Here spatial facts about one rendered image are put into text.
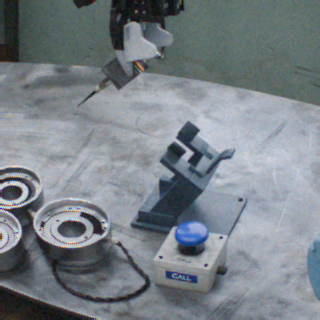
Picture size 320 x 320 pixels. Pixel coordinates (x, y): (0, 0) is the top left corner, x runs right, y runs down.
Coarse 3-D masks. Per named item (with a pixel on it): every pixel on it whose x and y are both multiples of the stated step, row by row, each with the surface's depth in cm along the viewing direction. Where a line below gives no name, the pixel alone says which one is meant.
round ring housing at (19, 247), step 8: (0, 216) 105; (8, 216) 104; (8, 224) 104; (16, 224) 103; (0, 232) 102; (16, 232) 103; (0, 240) 104; (16, 240) 100; (0, 248) 100; (8, 248) 98; (16, 248) 99; (24, 248) 102; (0, 256) 97; (8, 256) 98; (16, 256) 99; (0, 264) 98; (8, 264) 98; (16, 264) 101; (0, 272) 99
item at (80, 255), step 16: (48, 208) 106; (64, 208) 107; (80, 208) 107; (96, 208) 106; (64, 224) 105; (80, 224) 105; (48, 240) 99; (64, 240) 101; (80, 240) 102; (96, 240) 100; (48, 256) 102; (64, 256) 100; (80, 256) 100; (96, 256) 101
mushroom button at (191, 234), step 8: (184, 224) 97; (192, 224) 97; (200, 224) 97; (176, 232) 96; (184, 232) 96; (192, 232) 95; (200, 232) 95; (208, 232) 96; (176, 240) 96; (184, 240) 95; (192, 240) 95; (200, 240) 95
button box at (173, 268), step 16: (208, 240) 99; (224, 240) 98; (160, 256) 96; (176, 256) 96; (192, 256) 96; (208, 256) 96; (224, 256) 100; (160, 272) 97; (176, 272) 96; (192, 272) 95; (208, 272) 94; (224, 272) 97; (176, 288) 98; (192, 288) 97; (208, 288) 96
